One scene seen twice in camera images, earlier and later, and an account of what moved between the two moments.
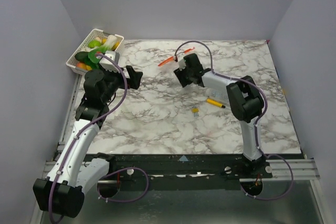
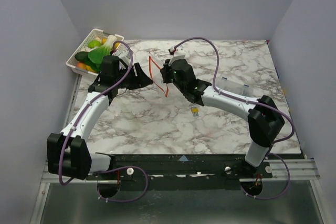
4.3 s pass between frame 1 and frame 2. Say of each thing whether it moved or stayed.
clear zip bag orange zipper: moved
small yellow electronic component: stayed
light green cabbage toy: stayed
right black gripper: moved
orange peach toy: stayed
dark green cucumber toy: stayed
